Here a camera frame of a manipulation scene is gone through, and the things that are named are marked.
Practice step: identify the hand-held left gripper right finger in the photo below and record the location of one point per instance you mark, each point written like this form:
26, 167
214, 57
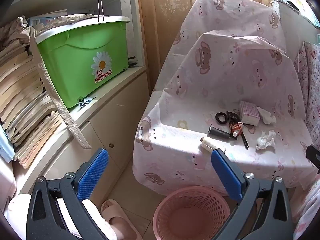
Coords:
226, 177

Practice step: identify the small blue white packet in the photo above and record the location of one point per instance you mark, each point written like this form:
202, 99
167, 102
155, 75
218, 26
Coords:
86, 101

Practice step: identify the white thread spool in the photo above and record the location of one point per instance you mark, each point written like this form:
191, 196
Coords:
207, 143

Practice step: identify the blue printed box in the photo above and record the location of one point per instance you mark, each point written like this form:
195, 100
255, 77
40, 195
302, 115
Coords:
45, 18

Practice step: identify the pink checkered box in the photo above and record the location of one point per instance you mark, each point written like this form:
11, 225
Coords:
248, 112

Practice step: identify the green plastic storage box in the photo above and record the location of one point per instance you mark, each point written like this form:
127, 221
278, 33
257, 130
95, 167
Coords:
80, 62

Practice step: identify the black tool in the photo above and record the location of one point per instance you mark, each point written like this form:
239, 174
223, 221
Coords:
132, 61

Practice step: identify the pink slipper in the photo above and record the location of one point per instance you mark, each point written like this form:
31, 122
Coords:
112, 210

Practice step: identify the pink plastic basket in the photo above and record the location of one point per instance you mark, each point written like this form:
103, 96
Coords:
190, 215

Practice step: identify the person's right leg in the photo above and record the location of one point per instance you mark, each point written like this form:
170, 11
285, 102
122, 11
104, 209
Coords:
305, 212

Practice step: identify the white side cabinet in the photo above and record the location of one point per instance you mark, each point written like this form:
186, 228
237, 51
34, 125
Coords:
290, 22

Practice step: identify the white storage box lid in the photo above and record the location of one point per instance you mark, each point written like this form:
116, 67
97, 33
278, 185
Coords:
75, 26

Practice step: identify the pink bear-print sheet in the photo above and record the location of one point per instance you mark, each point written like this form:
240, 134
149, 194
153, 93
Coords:
225, 80

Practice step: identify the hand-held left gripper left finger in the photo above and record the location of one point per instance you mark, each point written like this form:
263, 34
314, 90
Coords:
92, 175

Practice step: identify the white shelf cabinet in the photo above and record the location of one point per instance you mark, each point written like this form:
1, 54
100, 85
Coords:
120, 105

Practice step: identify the black thread spool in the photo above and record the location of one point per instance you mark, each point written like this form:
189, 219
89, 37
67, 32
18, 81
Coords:
219, 132

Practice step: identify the stack of worn books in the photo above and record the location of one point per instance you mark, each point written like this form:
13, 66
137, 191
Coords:
22, 92

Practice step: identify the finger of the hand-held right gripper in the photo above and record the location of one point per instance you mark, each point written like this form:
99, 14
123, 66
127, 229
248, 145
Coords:
314, 156

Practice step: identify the worn wooden door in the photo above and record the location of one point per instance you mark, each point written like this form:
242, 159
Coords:
170, 17

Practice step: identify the white tissue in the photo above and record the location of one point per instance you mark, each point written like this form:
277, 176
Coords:
265, 141
266, 115

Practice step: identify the beige crumpled cloth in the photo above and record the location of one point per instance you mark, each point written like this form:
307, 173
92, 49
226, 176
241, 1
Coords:
15, 30

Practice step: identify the pink patchwork print cloth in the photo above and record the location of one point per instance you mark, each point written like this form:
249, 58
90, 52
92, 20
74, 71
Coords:
310, 80

